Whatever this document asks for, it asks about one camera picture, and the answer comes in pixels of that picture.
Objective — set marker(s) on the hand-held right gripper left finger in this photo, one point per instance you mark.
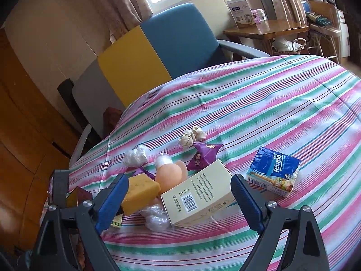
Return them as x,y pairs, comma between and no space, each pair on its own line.
112,200

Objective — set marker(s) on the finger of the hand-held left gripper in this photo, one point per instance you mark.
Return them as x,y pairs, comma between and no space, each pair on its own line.
60,186

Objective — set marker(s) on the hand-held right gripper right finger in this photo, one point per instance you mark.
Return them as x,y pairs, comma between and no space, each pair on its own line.
248,200

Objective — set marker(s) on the dark red box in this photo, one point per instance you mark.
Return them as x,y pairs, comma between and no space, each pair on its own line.
81,196

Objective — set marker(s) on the yellow sponge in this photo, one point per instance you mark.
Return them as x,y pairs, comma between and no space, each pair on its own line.
139,193

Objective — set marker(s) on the cream cardboard box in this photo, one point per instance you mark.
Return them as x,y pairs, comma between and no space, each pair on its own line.
197,194

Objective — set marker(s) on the peach plastic bottle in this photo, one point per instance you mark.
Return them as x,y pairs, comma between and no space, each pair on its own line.
170,175

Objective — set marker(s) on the large purple snack packet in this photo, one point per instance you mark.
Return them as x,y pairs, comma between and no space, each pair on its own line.
203,155

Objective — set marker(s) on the green white packet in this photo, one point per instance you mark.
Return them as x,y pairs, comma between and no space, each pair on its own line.
117,220

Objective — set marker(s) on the blue tissue pack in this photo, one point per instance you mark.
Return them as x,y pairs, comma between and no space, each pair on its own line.
270,169

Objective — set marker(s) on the small purple snack packet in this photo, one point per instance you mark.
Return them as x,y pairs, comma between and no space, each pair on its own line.
145,172

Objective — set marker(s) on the clear crumpled plastic wrap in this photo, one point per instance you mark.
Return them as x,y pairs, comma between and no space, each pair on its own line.
155,217

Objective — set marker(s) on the white crumpled plastic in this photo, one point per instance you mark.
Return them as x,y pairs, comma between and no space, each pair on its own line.
136,155

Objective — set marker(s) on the dark red object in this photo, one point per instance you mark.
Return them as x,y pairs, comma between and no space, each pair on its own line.
110,120

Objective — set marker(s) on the knotted beige cloth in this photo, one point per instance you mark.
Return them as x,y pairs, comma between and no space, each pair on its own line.
191,138

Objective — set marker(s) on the black furniture piece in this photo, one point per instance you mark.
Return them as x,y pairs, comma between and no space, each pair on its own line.
67,93

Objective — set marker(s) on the blue yellow grey chair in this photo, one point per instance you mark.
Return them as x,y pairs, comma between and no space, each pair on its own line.
169,39

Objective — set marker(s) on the wooden table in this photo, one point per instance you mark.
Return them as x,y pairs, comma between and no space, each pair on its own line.
268,31

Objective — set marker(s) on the pink box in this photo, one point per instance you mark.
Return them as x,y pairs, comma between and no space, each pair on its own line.
256,16

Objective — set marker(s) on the white printed box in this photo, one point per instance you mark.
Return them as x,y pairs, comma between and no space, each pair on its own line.
239,14

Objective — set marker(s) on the white cabinet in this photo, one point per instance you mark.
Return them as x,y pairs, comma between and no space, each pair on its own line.
344,34

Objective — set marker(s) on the dark green bundle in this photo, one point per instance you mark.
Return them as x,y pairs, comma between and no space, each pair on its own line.
318,19

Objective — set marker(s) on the light wooden chair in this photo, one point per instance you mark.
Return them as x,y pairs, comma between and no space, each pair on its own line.
324,10

